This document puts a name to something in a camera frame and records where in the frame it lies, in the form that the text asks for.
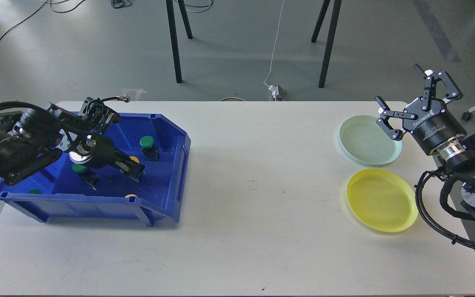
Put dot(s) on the black stand leg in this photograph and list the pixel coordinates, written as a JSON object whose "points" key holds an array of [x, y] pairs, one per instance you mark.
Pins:
{"points": [[336, 9], [173, 34]]}

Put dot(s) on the yellow push button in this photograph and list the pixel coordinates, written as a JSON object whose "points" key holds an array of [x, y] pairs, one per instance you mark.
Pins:
{"points": [[136, 170]]}

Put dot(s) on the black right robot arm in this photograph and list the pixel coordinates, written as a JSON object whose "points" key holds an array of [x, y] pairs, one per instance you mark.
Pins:
{"points": [[457, 157]]}

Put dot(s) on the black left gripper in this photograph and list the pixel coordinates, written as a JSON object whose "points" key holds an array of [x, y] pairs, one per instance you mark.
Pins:
{"points": [[106, 154]]}

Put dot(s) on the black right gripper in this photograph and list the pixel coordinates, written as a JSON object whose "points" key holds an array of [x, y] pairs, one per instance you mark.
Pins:
{"points": [[435, 128]]}

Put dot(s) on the black stand leg right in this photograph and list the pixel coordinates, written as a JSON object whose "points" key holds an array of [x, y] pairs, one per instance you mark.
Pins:
{"points": [[336, 9]]}

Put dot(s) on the light green plate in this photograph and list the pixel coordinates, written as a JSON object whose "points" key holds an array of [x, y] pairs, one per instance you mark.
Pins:
{"points": [[365, 142]]}

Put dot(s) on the green button front corner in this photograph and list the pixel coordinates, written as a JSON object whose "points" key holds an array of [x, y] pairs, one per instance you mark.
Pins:
{"points": [[35, 191]]}

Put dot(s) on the yellow plate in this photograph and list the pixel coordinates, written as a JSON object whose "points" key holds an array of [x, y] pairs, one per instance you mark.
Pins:
{"points": [[381, 200]]}

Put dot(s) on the black stand leg left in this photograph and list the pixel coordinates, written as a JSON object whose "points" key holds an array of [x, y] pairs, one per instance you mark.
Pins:
{"points": [[173, 34]]}

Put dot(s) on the green push button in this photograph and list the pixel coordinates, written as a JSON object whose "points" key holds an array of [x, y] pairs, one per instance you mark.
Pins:
{"points": [[88, 176], [149, 148]]}

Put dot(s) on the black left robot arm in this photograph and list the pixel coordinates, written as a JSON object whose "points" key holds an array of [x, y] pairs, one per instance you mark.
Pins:
{"points": [[32, 138]]}

